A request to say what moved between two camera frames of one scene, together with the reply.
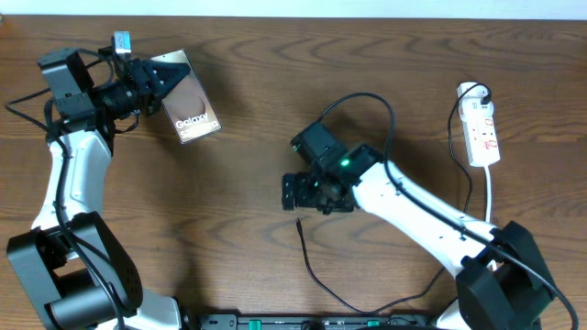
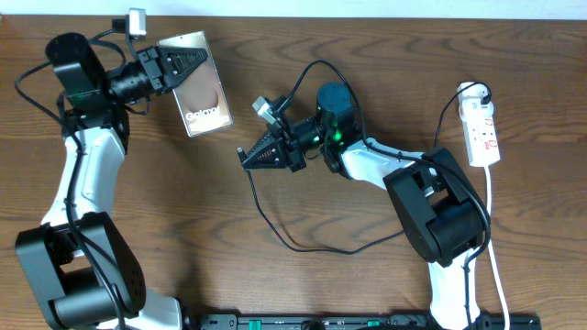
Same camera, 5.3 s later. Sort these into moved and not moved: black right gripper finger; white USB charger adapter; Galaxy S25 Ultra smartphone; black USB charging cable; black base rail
Moved: black USB charging cable; Galaxy S25 Ultra smartphone; black right gripper finger
Not moved: white USB charger adapter; black base rail
